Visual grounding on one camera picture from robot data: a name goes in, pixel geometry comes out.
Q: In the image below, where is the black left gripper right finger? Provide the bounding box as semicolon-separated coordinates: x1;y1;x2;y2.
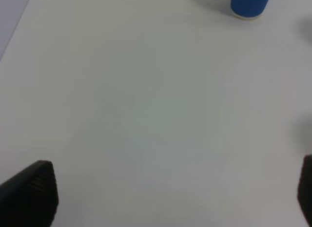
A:
297;155;312;227

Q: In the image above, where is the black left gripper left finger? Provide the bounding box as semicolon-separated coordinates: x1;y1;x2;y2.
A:
0;160;59;227

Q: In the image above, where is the blue paper cup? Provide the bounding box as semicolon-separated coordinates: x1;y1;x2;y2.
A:
230;0;269;19

